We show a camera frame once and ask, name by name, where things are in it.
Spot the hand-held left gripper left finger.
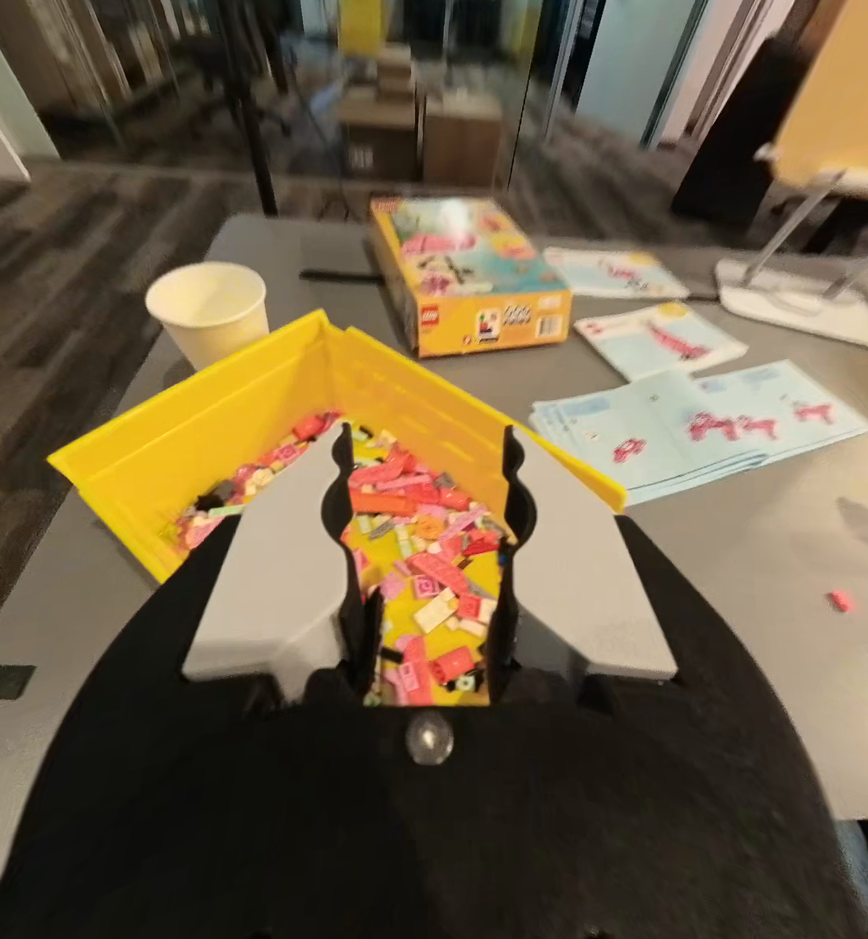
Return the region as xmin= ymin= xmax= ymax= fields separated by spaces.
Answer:
xmin=180 ymin=422 xmax=365 ymax=682

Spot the pile of toy bricks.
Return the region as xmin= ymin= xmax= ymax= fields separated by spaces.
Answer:
xmin=173 ymin=411 xmax=520 ymax=709

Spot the instruction booklet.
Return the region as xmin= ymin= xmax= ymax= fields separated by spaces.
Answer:
xmin=529 ymin=359 xmax=868 ymax=507
xmin=544 ymin=247 xmax=691 ymax=300
xmin=573 ymin=301 xmax=749 ymax=382

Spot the black chair back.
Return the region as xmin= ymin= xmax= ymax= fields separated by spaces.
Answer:
xmin=672 ymin=37 xmax=816 ymax=230

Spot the yellow plastic bin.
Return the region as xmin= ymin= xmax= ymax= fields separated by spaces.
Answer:
xmin=47 ymin=308 xmax=627 ymax=709

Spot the yellow toy box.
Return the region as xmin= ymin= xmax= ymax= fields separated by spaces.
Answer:
xmin=370 ymin=194 xmax=574 ymax=359

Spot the white paper cup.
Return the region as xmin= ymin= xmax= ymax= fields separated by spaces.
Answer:
xmin=145 ymin=262 xmax=269 ymax=371

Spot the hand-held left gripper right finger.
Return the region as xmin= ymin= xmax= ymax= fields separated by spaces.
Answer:
xmin=500 ymin=424 xmax=680 ymax=687

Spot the closed instruction booklet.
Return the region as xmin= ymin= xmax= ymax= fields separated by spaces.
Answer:
xmin=573 ymin=301 xmax=749 ymax=382
xmin=544 ymin=247 xmax=691 ymax=300

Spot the brown cardboard box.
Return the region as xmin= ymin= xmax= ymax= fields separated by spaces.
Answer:
xmin=423 ymin=95 xmax=504 ymax=184
xmin=338 ymin=99 xmax=420 ymax=180

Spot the wooden book stand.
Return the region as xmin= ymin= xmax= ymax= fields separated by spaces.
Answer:
xmin=716 ymin=0 xmax=868 ymax=349

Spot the black tripod pole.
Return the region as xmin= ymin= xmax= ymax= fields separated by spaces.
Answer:
xmin=217 ymin=0 xmax=281 ymax=217

